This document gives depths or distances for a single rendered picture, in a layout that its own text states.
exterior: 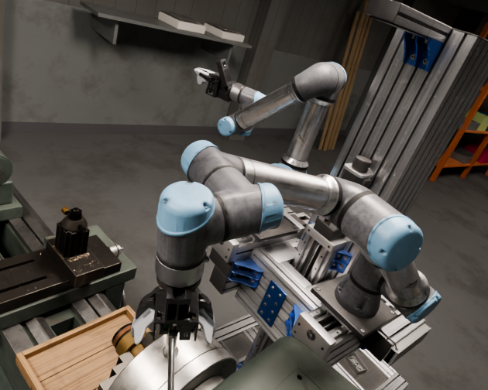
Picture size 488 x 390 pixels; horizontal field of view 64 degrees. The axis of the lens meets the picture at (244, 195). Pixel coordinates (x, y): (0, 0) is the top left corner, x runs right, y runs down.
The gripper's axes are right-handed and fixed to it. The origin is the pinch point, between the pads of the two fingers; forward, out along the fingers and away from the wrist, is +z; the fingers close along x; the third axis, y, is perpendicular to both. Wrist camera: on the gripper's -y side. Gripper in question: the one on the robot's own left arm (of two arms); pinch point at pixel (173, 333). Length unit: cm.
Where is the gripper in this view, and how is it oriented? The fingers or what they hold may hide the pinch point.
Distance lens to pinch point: 81.1
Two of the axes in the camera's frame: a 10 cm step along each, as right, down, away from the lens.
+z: -1.6, 7.9, 5.9
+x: 9.8, 0.6, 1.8
